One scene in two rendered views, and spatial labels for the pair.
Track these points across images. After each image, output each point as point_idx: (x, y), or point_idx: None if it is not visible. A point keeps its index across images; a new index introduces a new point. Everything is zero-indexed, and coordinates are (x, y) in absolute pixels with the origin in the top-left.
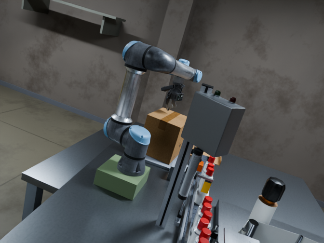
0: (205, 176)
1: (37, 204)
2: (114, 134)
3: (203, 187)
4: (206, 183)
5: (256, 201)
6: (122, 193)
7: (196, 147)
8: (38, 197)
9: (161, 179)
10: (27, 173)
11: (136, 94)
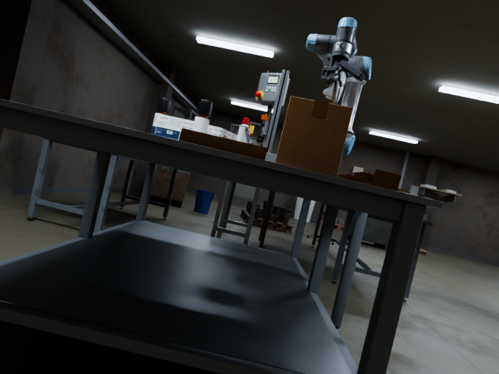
0: (255, 122)
1: (353, 225)
2: None
3: (252, 130)
4: (252, 126)
5: (208, 124)
6: None
7: (272, 106)
8: (355, 217)
9: None
10: None
11: (341, 102)
